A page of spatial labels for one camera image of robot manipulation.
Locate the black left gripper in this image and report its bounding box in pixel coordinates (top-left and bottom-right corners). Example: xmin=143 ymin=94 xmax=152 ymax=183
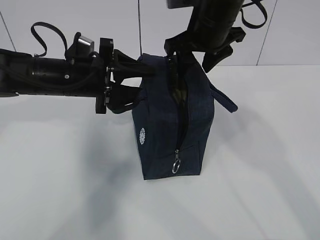
xmin=95 ymin=37 xmax=154 ymax=114

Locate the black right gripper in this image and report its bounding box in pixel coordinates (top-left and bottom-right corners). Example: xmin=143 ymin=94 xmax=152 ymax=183
xmin=164 ymin=26 xmax=246 ymax=73

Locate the navy blue lunch bag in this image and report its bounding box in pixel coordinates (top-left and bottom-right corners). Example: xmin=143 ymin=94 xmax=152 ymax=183
xmin=129 ymin=53 xmax=238 ymax=180

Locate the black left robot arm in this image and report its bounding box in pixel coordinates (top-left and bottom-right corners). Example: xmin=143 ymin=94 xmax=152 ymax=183
xmin=0 ymin=36 xmax=155 ymax=114

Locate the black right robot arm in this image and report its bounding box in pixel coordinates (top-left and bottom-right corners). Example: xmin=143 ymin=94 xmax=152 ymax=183
xmin=164 ymin=0 xmax=246 ymax=73

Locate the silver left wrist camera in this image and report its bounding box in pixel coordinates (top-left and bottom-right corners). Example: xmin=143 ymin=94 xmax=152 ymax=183
xmin=64 ymin=32 xmax=95 ymax=60

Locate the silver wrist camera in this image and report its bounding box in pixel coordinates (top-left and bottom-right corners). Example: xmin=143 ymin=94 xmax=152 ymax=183
xmin=64 ymin=32 xmax=95 ymax=60
xmin=166 ymin=0 xmax=199 ymax=9

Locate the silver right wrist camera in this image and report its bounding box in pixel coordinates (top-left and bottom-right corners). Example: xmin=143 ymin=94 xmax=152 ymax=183
xmin=166 ymin=0 xmax=199 ymax=9

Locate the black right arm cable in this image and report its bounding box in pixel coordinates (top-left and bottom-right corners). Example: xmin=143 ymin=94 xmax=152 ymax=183
xmin=239 ymin=0 xmax=268 ymax=29

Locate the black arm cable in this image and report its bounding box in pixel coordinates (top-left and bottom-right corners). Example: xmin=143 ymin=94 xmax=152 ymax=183
xmin=239 ymin=0 xmax=268 ymax=29
xmin=30 ymin=21 xmax=69 ymax=57

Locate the silver zipper pull ring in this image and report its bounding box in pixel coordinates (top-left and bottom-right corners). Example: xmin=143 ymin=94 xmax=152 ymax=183
xmin=171 ymin=148 xmax=183 ymax=174

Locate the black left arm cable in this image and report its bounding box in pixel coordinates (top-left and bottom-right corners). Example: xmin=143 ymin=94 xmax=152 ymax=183
xmin=30 ymin=21 xmax=69 ymax=57

